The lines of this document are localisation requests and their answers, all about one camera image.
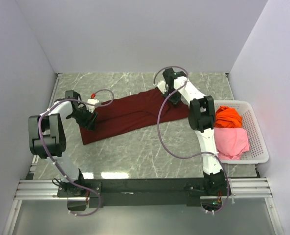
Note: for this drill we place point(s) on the pink t shirt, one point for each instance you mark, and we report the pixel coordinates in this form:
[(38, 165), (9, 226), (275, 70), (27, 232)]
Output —
[(231, 143)]

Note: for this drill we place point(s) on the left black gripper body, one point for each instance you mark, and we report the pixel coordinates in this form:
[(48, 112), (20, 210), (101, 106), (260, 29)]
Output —
[(83, 116)]

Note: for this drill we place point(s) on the white plastic basket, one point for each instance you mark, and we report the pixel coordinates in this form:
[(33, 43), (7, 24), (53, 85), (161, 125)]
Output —
[(257, 153)]

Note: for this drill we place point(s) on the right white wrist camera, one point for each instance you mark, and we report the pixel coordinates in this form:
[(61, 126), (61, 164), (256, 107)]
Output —
[(161, 86)]

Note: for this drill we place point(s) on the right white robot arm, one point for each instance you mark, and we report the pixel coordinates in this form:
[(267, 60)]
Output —
[(201, 118)]

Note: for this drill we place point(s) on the dark red t shirt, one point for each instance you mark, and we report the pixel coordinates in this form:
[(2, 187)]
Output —
[(124, 115)]

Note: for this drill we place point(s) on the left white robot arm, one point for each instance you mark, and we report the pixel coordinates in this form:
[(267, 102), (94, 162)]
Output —
[(47, 136)]

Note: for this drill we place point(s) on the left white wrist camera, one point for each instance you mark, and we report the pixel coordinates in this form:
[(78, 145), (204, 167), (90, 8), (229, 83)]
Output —
[(93, 103)]

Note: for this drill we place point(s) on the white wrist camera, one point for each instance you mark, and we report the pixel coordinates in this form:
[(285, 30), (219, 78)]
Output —
[(161, 86), (93, 103)]

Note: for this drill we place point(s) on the orange t shirt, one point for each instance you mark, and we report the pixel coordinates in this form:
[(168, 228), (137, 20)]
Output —
[(227, 117)]

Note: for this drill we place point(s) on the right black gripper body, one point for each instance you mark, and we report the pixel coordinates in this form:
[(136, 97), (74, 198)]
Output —
[(175, 97)]

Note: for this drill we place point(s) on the black base beam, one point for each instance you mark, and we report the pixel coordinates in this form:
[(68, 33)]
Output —
[(148, 192)]

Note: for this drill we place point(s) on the aluminium rail frame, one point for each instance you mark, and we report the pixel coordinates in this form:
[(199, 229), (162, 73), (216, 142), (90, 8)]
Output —
[(40, 190)]

